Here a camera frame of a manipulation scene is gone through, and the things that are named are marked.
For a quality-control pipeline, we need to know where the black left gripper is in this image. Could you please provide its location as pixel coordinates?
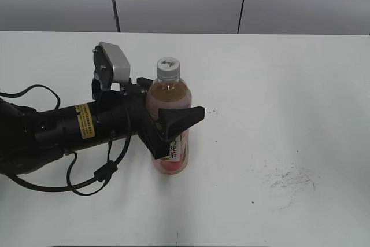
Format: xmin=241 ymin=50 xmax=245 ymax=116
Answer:
xmin=97 ymin=77 xmax=205 ymax=159

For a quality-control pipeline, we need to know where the oolong tea bottle pink label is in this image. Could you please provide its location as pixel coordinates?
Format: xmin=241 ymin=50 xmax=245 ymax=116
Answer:
xmin=146 ymin=77 xmax=191 ymax=175

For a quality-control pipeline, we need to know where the grey bottle cap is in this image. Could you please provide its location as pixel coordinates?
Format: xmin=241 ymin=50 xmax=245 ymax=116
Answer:
xmin=157 ymin=57 xmax=180 ymax=82

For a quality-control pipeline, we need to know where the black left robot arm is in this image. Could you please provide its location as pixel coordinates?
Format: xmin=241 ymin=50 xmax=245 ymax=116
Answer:
xmin=1 ymin=78 xmax=170 ymax=175

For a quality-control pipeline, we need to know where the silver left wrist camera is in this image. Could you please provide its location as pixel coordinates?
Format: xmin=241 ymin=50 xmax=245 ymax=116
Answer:
xmin=93 ymin=42 xmax=131 ymax=91

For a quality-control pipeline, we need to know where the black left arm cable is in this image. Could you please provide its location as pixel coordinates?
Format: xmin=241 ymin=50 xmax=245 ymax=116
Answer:
xmin=0 ymin=84 xmax=132 ymax=197

